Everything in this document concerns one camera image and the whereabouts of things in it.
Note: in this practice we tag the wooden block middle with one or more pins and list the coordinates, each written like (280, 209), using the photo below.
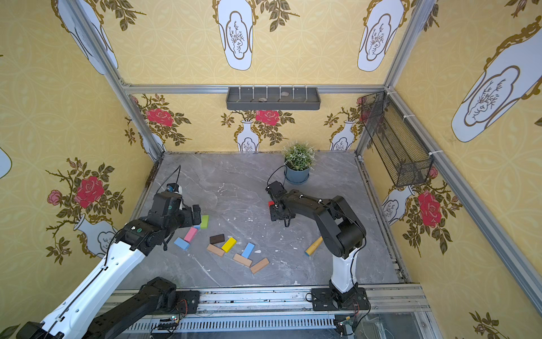
(242, 260)

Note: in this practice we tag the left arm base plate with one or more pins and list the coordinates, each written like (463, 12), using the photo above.
(185, 302)

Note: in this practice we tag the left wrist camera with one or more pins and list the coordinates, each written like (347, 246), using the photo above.
(174, 188)

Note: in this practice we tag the green block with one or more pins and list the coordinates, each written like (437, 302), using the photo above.
(204, 222)

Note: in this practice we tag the dark brown block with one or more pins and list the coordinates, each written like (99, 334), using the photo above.
(217, 239)

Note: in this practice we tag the black wire mesh basket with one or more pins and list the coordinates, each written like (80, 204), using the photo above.
(405, 157)

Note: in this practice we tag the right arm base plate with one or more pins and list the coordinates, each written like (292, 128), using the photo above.
(330, 299)

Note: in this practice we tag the yellow block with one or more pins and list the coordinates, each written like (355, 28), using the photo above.
(229, 244)

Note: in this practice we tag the pink block left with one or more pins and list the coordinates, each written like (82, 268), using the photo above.
(190, 235)

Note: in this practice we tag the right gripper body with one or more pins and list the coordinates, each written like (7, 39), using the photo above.
(277, 205)

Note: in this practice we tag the wooden block right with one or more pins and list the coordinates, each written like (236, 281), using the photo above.
(259, 266)

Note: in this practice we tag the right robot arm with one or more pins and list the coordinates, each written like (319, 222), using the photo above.
(342, 232)

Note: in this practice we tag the circuit board with wires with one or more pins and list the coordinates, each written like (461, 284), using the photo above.
(166, 327)

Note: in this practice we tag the wooden block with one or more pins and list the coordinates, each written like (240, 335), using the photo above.
(215, 250)
(242, 260)
(259, 266)

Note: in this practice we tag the wooden block left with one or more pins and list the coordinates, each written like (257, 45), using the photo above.
(215, 250)

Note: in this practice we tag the grey wall shelf tray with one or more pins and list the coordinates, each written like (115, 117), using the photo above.
(297, 98)

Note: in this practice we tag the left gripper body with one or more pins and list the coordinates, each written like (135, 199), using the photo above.
(188, 216)

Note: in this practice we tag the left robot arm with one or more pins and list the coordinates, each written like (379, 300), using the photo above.
(78, 315)

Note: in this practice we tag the aluminium rail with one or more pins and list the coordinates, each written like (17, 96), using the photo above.
(289, 308)

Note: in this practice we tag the light blue block left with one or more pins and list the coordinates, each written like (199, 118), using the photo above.
(181, 243)

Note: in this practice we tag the potted green plant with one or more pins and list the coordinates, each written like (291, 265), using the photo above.
(298, 160)

